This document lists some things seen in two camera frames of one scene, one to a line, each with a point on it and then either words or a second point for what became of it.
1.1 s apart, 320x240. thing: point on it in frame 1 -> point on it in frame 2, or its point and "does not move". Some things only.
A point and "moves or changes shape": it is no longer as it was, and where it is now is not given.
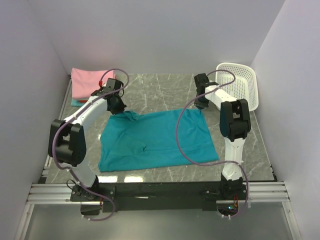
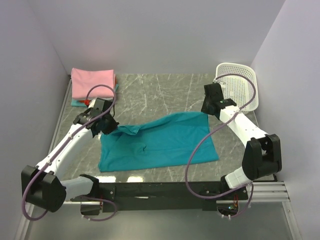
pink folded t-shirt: [84, 82] does not move
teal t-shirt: [130, 140] moves or changes shape
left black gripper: [119, 109] -> [113, 126]
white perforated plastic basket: [244, 86] does not move
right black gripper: [198, 104] -> [204, 109]
